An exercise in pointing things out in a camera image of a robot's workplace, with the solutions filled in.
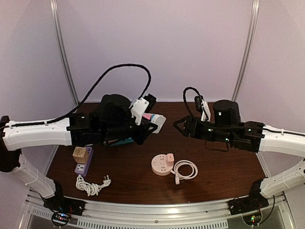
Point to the beige cube socket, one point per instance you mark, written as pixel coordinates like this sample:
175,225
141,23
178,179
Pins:
80,155

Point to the small pink plug adapter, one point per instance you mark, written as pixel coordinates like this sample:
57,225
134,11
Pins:
170,160

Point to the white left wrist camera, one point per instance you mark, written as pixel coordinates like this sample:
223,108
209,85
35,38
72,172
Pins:
140,106

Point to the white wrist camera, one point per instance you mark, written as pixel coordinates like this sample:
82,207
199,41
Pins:
202,106
140,106

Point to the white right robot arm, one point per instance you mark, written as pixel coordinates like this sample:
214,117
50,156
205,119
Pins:
249,136

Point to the purple power strip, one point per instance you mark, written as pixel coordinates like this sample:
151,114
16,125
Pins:
83,164

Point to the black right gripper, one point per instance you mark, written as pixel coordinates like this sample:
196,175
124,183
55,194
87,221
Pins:
185,132

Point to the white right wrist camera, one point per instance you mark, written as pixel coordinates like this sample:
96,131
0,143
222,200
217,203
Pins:
202,106

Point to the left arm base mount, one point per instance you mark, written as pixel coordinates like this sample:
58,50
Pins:
63,209

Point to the aluminium front rail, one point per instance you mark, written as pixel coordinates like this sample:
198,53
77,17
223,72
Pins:
202,215

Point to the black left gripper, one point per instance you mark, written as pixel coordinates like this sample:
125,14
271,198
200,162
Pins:
144,132

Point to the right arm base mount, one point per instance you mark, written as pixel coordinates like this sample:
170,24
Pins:
250,208

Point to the round pink power socket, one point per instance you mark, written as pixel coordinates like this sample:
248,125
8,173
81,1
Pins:
158,165

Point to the teal usb power strip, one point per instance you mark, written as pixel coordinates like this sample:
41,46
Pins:
120,142

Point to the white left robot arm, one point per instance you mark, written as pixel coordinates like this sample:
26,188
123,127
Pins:
70,130

